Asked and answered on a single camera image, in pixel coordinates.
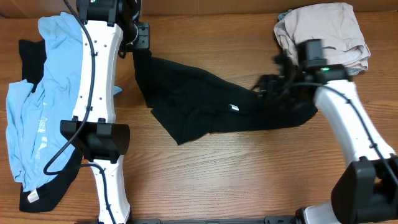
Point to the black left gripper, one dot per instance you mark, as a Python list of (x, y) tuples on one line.
[(144, 42)]

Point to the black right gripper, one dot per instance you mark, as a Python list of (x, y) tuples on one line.
[(270, 87)]

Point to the black t-shirt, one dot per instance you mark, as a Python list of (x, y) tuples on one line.
[(190, 102)]

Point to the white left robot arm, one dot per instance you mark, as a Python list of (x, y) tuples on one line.
[(93, 129)]

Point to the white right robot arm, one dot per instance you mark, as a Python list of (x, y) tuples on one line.
[(367, 190)]

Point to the beige folded shorts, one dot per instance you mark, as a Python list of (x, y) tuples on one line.
[(333, 23)]

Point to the light blue t-shirt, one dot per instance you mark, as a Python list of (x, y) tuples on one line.
[(33, 119)]

